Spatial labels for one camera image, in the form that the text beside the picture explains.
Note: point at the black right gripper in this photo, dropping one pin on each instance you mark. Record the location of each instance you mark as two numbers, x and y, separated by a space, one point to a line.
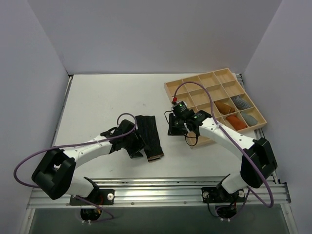
174 127

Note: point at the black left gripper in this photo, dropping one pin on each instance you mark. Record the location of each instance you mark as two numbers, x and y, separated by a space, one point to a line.
136 148

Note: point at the black pinstriped underwear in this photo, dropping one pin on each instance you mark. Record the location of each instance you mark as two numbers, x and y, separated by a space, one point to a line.
147 128

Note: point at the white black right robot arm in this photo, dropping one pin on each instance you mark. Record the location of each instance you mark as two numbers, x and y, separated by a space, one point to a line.
257 158

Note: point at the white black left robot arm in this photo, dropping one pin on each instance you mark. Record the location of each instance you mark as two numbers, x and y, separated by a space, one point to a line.
55 172

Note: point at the brown rolled cloth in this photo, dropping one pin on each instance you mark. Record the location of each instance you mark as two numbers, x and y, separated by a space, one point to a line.
223 108

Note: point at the wooden compartment tray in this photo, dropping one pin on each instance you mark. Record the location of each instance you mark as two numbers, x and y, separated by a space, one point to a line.
220 93

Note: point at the orange rolled cloth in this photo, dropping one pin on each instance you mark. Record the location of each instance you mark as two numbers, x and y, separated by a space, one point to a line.
236 122

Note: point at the grey striped rolled cloth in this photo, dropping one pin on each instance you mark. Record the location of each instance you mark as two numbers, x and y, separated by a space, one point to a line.
240 103

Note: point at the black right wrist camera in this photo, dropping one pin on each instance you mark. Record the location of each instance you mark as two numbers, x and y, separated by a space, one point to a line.
181 110

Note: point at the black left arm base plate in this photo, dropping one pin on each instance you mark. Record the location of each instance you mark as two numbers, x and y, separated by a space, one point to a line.
102 196

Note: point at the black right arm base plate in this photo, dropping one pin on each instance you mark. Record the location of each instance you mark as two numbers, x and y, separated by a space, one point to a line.
219 195

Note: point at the aluminium rail frame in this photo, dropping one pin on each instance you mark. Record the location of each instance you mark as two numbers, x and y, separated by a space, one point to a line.
93 101

